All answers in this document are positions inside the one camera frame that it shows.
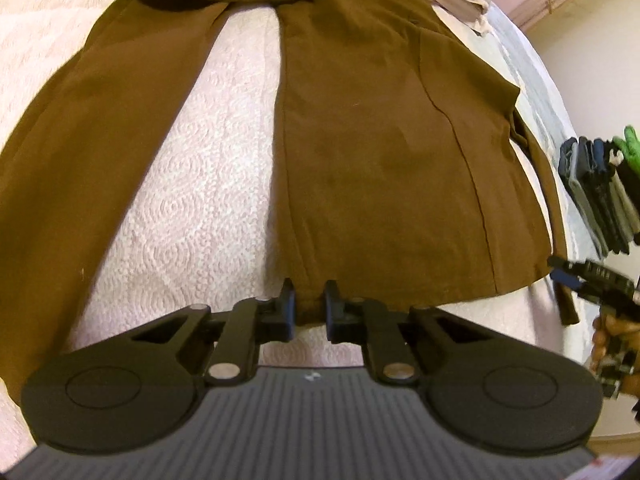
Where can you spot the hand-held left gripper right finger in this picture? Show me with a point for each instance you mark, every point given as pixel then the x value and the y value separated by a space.
pixel 331 312

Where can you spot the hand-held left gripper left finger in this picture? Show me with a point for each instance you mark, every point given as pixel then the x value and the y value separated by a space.
pixel 286 312

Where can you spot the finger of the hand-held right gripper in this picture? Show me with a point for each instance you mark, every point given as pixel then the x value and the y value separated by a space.
pixel 566 278

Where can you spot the brown coat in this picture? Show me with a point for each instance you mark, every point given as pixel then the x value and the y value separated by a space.
pixel 375 160

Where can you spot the stack of folded clothes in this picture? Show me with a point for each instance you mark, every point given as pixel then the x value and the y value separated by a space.
pixel 595 185

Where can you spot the person's right hand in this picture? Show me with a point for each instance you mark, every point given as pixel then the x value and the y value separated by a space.
pixel 622 332

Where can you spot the pale pink quilted bedspread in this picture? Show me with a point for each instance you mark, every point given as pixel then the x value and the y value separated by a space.
pixel 200 185

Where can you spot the light blue bed sheet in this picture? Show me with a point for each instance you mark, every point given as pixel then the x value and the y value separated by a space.
pixel 540 85

